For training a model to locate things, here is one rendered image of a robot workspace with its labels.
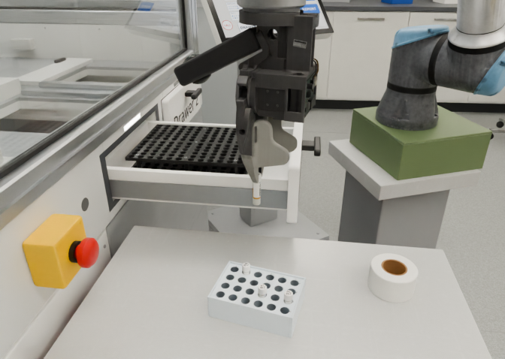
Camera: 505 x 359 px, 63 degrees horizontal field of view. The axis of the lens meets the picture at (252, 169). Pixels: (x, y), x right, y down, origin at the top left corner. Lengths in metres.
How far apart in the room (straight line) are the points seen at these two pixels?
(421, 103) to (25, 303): 0.88
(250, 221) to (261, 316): 1.48
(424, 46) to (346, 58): 2.78
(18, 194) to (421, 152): 0.81
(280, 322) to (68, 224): 0.31
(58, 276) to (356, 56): 3.42
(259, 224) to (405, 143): 1.24
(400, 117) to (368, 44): 2.74
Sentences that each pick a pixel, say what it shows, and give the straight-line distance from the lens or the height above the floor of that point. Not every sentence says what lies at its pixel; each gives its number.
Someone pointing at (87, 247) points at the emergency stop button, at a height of 0.89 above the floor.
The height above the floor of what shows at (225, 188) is 0.87.
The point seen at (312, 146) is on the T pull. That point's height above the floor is 0.91.
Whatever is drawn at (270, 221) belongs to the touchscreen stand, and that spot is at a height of 0.04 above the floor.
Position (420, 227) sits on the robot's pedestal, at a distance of 1.20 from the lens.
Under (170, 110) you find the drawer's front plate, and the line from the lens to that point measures 1.03.
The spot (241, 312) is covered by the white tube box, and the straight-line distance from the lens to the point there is 0.61.
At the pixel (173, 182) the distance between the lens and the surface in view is 0.74.
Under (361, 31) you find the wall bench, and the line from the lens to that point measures 3.76.
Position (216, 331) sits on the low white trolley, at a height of 0.76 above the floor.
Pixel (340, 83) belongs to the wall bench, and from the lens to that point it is 3.83.
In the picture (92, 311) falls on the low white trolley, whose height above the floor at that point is 0.76.
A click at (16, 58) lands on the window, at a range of 0.60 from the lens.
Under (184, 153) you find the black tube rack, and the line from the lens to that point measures 0.80.
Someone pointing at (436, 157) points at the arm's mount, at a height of 0.81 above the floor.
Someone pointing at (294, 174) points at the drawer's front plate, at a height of 0.92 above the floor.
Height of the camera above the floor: 1.22
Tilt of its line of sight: 27 degrees down
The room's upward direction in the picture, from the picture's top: straight up
